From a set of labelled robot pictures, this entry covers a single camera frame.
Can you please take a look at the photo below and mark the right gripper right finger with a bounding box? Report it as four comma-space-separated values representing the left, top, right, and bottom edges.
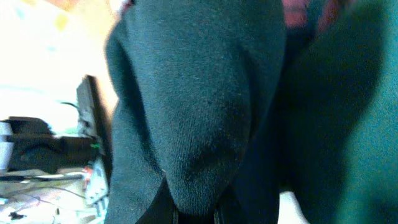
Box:
214, 186, 249, 224

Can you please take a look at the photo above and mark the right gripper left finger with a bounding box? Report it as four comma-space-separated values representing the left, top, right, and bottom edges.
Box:
136, 179, 177, 224

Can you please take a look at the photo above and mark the green garment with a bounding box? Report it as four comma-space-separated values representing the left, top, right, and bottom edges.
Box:
105, 1, 397, 223

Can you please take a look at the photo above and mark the red navy plaid shirt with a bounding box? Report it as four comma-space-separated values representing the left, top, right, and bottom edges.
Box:
119, 0, 355, 32

